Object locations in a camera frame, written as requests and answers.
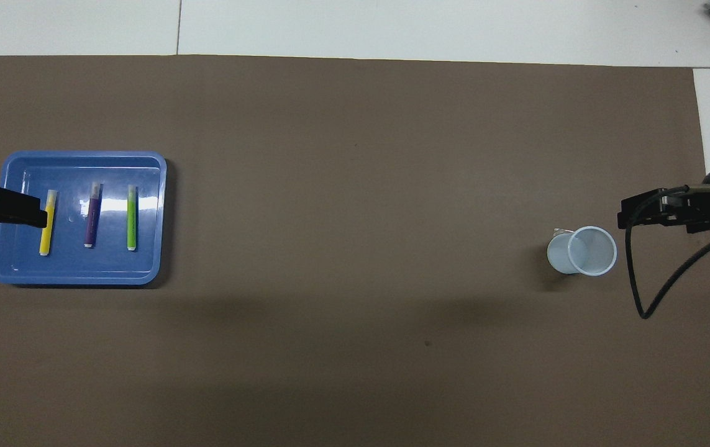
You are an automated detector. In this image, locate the yellow pen white cap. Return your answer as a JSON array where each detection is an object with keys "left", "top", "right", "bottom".
[{"left": 40, "top": 189, "right": 58, "bottom": 256}]

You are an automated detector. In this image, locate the purple pen white cap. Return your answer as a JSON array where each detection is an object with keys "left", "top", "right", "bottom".
[{"left": 84, "top": 182, "right": 103, "bottom": 249}]

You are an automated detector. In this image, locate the green pen white cap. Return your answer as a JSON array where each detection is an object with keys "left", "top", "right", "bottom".
[{"left": 127, "top": 184, "right": 138, "bottom": 251}]

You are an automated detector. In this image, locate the blue plastic tray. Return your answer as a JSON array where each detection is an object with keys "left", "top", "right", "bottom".
[{"left": 0, "top": 150, "right": 168, "bottom": 286}]

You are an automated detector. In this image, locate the translucent pale blue cup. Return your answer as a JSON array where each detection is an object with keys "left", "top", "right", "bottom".
[{"left": 547, "top": 226, "right": 617, "bottom": 276}]

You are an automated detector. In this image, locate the brown table mat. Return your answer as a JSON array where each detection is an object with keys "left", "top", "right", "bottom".
[{"left": 0, "top": 55, "right": 710, "bottom": 447}]

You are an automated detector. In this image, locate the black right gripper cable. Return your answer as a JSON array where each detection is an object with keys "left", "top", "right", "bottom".
[{"left": 626, "top": 189, "right": 710, "bottom": 320}]

